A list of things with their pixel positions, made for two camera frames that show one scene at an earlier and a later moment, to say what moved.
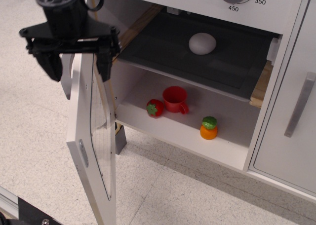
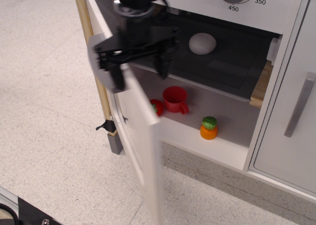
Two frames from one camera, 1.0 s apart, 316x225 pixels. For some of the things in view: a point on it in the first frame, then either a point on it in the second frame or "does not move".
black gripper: x=69 y=30 -> x=138 y=39
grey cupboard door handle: x=303 y=95 does not move
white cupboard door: x=285 y=151 does not move
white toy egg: x=202 y=43 does not move
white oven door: x=91 y=140 -> x=139 y=126
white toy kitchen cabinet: x=229 y=72 does not move
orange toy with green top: x=208 y=130 does not move
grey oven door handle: x=66 y=78 -> x=103 y=78
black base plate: x=29 y=214 does not move
